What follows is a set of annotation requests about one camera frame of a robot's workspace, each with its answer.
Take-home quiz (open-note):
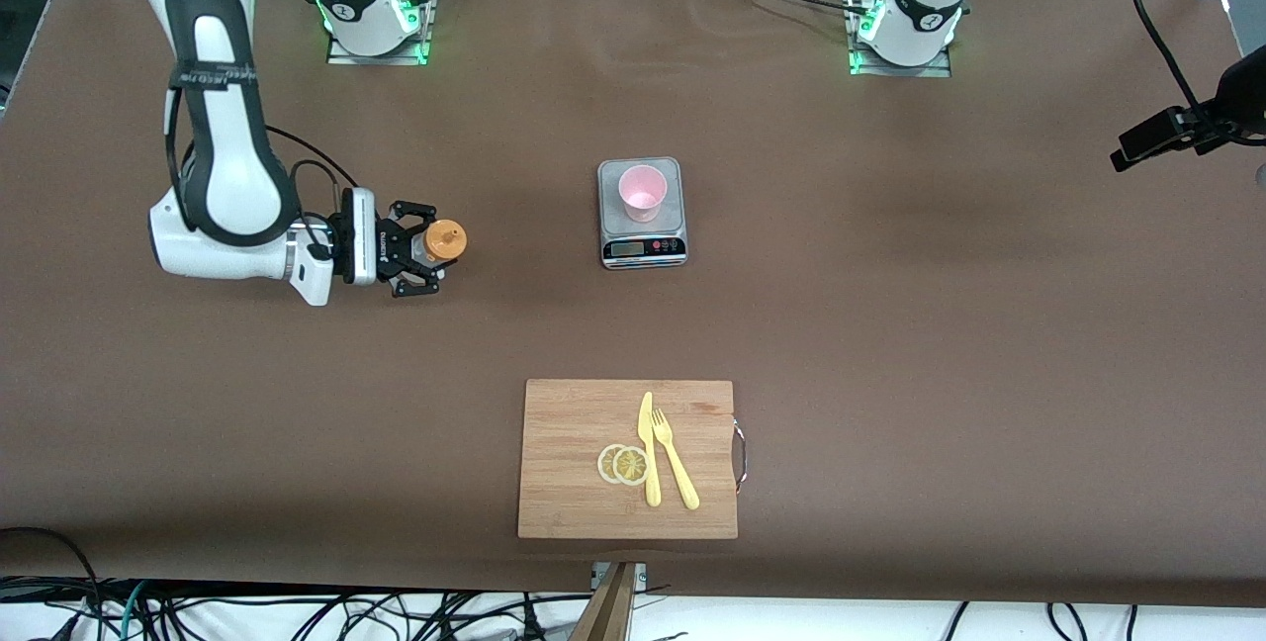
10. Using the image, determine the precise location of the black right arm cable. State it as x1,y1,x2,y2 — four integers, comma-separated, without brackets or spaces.
163,77,359,258

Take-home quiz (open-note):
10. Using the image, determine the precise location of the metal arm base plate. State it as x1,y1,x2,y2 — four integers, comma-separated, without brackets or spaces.
326,0,434,66
848,0,953,79

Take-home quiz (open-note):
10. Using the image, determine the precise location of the yellow plastic fork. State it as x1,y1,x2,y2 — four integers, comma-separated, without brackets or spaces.
652,408,701,510

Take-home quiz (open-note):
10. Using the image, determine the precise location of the yellow plastic knife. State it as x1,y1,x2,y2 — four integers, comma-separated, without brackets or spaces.
638,391,662,507

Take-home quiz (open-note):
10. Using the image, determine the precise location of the brown table cover mat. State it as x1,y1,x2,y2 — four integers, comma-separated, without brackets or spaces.
0,0,1266,610

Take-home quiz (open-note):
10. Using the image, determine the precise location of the small metal bracket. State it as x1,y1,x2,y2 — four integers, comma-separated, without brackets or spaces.
590,562,649,591

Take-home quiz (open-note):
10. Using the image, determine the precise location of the teal cable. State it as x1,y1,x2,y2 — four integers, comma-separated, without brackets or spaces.
117,582,149,640

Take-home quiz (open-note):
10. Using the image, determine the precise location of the wooden cutting board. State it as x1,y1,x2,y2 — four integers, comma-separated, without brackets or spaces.
517,379,739,540

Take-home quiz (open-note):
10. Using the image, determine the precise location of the silver digital kitchen scale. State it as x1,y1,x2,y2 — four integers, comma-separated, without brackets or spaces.
597,157,688,270

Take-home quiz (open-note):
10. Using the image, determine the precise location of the clear sauce bottle orange cap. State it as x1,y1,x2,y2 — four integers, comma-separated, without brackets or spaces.
413,219,468,268

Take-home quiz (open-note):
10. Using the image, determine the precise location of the black looped cable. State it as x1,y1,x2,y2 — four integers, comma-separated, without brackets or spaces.
0,527,105,641

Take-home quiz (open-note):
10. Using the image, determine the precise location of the pink plastic cup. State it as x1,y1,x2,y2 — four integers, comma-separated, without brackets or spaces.
618,166,669,224

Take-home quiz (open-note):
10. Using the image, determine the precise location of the wooden post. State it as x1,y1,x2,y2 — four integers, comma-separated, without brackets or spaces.
569,562,639,641

